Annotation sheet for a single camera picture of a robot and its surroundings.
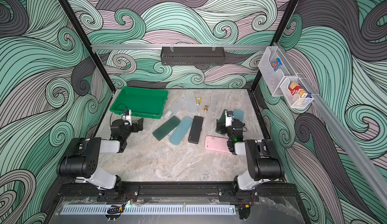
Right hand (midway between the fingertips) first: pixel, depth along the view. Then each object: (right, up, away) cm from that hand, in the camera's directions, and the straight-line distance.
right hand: (227, 119), depth 94 cm
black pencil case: (-21, -9, -1) cm, 22 cm away
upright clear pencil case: (-23, +11, +17) cm, 30 cm away
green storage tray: (-60, +11, +21) cm, 65 cm away
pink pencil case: (-8, -14, -5) cm, 17 cm away
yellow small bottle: (-17, +13, +16) cm, 27 cm away
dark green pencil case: (-40, -6, +4) cm, 40 cm away
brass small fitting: (-12, +6, +13) cm, 19 cm away
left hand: (-59, +1, 0) cm, 59 cm away
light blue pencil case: (-30, -8, +5) cm, 31 cm away
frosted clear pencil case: (-35, +6, +16) cm, 39 cm away
